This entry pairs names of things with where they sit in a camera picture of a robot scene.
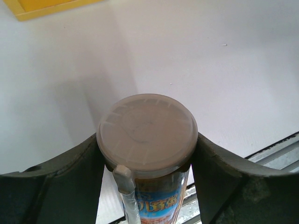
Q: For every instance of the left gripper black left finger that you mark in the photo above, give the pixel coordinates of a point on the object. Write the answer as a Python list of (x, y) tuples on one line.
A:
[(62, 190)]

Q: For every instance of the white plastic spoon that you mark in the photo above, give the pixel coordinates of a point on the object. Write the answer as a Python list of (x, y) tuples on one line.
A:
[(124, 179)]

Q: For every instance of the aluminium mounting rail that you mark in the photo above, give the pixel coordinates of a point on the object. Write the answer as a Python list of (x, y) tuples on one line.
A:
[(282, 155)]

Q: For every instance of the orange can with spoon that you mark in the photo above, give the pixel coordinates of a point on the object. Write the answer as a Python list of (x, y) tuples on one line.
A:
[(154, 136)]

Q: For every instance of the yellow wooden shelf cabinet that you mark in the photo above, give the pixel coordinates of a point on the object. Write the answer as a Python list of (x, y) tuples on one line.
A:
[(25, 10)]

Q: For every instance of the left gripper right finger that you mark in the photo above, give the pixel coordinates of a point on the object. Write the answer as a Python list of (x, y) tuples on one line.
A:
[(233, 190)]

